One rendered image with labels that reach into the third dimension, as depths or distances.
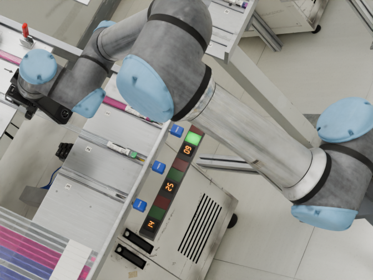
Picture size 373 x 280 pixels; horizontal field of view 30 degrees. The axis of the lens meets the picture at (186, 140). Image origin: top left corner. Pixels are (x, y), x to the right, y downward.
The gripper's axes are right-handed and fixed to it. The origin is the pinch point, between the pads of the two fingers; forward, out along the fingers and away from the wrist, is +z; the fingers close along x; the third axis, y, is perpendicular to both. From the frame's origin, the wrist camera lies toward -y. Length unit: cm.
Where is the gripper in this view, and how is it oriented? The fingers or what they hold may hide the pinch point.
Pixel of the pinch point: (34, 110)
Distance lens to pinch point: 185.5
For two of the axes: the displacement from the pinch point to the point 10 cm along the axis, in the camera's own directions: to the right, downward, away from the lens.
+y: -8.6, -4.8, -1.5
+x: -4.2, 8.5, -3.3
